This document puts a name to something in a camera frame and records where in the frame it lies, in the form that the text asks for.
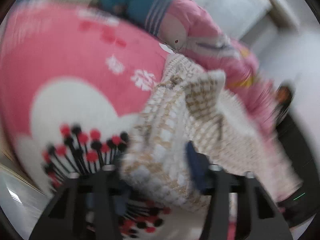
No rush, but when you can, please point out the black tufted headboard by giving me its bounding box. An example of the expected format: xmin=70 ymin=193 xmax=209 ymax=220
xmin=276 ymin=114 xmax=319 ymax=228

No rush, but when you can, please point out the beige white houndstooth coat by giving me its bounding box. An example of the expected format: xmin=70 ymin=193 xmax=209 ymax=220
xmin=120 ymin=54 xmax=302 ymax=212

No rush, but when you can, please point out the woman with long black hair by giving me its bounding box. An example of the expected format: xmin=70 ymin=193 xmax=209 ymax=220
xmin=274 ymin=82 xmax=295 ymax=126

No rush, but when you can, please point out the pink and blue duvet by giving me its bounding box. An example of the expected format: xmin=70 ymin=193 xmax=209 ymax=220
xmin=98 ymin=0 xmax=276 ymax=137

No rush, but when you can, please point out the pink floral bed blanket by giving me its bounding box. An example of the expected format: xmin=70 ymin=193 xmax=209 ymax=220
xmin=0 ymin=0 xmax=238 ymax=240

